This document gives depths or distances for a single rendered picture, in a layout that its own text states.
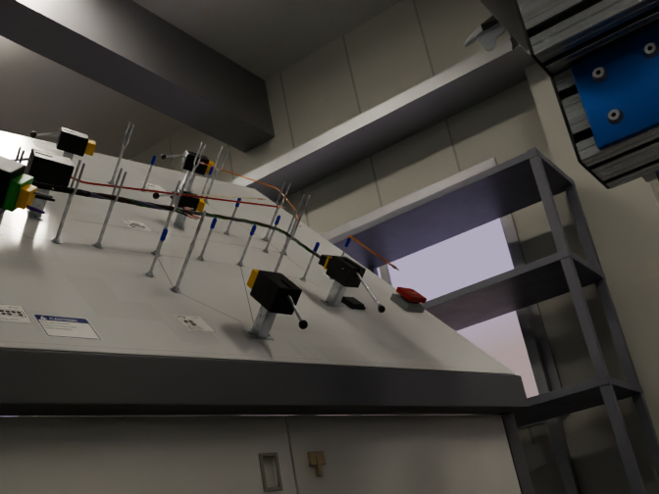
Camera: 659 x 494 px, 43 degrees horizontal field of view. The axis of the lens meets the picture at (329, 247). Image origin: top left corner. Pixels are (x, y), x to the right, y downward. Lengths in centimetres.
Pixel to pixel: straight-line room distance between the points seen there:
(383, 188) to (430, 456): 240
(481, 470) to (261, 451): 50
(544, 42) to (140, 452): 70
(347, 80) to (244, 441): 303
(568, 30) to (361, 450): 81
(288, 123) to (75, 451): 328
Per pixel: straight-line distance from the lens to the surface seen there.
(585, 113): 76
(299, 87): 425
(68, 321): 114
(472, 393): 155
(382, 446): 140
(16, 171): 121
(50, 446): 106
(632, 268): 314
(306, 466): 127
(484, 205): 317
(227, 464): 118
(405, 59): 395
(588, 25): 75
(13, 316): 112
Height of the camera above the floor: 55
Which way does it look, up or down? 22 degrees up
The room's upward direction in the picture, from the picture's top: 11 degrees counter-clockwise
